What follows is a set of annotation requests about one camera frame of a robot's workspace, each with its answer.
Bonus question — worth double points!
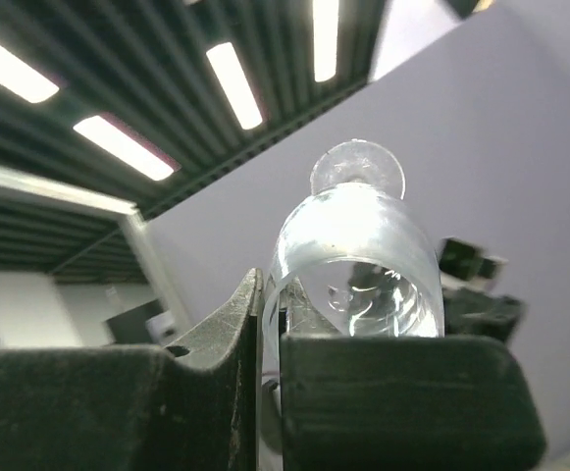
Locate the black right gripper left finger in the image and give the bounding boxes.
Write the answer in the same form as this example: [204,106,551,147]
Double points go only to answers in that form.
[0,268,264,470]

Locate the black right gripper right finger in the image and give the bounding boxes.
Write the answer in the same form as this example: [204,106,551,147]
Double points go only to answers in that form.
[279,281,546,470]

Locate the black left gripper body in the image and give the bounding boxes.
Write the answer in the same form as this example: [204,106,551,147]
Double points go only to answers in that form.
[438,237,528,343]

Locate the clear wine glass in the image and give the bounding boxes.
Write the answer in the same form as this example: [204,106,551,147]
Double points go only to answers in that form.
[263,139,444,452]

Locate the ceiling light panels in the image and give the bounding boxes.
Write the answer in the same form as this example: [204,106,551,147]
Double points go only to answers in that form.
[0,1,320,174]

